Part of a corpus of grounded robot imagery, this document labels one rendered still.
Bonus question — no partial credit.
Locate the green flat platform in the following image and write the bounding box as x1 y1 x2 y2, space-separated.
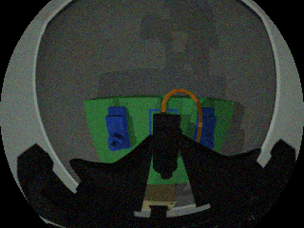
84 95 235 185

